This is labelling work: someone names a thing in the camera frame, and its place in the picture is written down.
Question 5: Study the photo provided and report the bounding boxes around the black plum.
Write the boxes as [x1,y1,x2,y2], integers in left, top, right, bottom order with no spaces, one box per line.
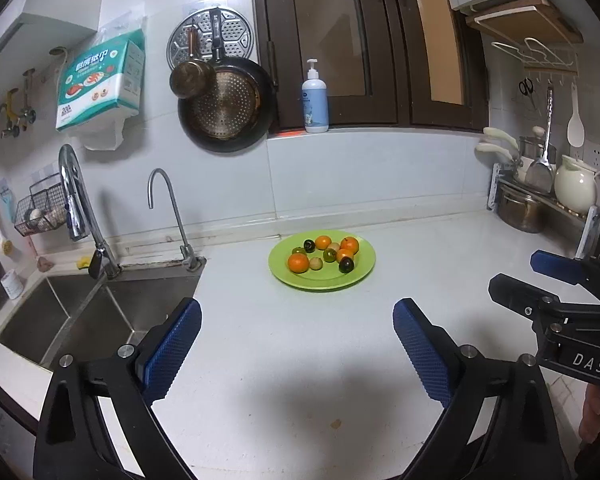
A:
[303,240,315,254]
[339,257,354,274]

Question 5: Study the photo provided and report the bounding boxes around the orange mandarin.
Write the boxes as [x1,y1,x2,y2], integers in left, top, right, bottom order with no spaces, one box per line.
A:
[339,236,360,255]
[337,248,354,262]
[287,252,310,274]
[315,235,332,250]

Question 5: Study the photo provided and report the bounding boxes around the yellow green fruit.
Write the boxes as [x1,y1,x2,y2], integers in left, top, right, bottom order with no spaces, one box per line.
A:
[323,248,337,262]

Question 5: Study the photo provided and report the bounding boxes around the brown round fruit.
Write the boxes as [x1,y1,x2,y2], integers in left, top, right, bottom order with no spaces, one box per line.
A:
[310,257,323,271]

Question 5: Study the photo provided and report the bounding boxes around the person right hand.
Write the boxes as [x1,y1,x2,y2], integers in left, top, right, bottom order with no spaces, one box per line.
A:
[579,384,600,443]

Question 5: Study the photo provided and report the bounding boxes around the steel dish rack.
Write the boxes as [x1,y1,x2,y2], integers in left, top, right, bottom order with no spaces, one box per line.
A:
[486,162,600,259]

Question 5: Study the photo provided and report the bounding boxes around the steel pot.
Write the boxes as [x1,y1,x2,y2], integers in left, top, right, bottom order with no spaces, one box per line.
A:
[496,184,547,233]

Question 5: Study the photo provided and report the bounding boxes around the white ceramic jug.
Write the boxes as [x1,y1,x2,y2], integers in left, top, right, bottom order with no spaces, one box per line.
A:
[554,155,600,216]

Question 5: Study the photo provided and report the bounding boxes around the steel sink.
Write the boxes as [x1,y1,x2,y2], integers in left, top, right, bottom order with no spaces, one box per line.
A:
[0,266,202,370]

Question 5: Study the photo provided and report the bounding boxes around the thin chrome faucet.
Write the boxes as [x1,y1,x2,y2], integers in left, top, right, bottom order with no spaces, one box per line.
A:
[146,167,207,273]

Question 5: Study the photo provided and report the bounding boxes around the white rice paddle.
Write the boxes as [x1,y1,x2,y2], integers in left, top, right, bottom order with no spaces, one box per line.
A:
[567,81,585,148]

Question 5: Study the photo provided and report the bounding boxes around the green plate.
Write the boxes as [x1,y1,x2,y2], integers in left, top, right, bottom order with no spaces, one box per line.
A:
[268,230,376,292]

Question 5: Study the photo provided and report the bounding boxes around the chrome main faucet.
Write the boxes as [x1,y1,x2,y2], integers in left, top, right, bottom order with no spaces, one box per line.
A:
[58,144,121,280]

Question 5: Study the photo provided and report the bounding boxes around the black scissors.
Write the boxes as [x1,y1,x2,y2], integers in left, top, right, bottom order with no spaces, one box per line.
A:
[518,77,538,112]

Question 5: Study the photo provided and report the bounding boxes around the wooden cutting board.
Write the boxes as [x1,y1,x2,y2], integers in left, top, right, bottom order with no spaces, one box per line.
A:
[466,0,584,46]

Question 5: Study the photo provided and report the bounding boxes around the black frying pan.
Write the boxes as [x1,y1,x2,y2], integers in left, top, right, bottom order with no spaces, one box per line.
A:
[178,8,275,153]

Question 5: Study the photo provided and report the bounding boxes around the soap pump bottle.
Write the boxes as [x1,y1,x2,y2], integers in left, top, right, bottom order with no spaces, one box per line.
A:
[301,58,329,133]

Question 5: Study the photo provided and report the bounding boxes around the small copper saucepan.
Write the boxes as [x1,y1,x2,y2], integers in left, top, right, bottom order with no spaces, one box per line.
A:
[170,25,215,100]

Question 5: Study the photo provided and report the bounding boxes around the steel steamer plate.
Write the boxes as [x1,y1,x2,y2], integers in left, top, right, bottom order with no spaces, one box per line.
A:
[165,6,256,72]

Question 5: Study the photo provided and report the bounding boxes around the white handled knife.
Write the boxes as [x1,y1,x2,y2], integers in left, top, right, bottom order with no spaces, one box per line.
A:
[482,127,519,151]
[474,142,519,168]

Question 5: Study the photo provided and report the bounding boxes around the wire sponge basket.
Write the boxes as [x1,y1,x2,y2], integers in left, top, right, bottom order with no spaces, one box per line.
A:
[15,172,67,236]

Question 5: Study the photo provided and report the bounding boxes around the white wire rack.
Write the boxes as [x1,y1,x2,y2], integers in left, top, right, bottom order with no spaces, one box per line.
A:
[491,37,579,78]

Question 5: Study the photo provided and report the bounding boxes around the dark wooden window frame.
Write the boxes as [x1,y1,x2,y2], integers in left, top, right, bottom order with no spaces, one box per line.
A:
[253,0,489,132]

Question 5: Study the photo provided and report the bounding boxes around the wall tissue pack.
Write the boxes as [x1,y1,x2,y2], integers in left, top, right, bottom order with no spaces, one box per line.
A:
[55,28,146,151]

